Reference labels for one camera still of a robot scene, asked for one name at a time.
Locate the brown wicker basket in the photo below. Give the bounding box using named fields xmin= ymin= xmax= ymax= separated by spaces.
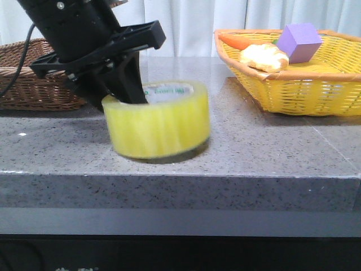
xmin=1 ymin=38 xmax=86 ymax=111

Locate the orange toy carrot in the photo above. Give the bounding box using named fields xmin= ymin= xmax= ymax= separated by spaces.
xmin=218 ymin=33 xmax=269 ymax=50

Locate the white curtain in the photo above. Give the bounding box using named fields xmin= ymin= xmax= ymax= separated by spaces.
xmin=0 ymin=0 xmax=361 ymax=59

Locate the yellow clear tape roll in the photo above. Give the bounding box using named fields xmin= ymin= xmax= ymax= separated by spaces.
xmin=102 ymin=81 xmax=211 ymax=159

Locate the purple cube block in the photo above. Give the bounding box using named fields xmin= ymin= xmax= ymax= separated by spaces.
xmin=276 ymin=23 xmax=323 ymax=64

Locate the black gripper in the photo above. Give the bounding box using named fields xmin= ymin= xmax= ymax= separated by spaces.
xmin=19 ymin=1 xmax=166 ymax=112

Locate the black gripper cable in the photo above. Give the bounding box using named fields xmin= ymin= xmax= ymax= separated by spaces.
xmin=0 ymin=23 xmax=37 ymax=97

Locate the yellow woven basket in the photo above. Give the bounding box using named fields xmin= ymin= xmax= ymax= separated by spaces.
xmin=214 ymin=29 xmax=360 ymax=116

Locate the bread roll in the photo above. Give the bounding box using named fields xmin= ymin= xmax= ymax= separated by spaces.
xmin=239 ymin=43 xmax=289 ymax=73

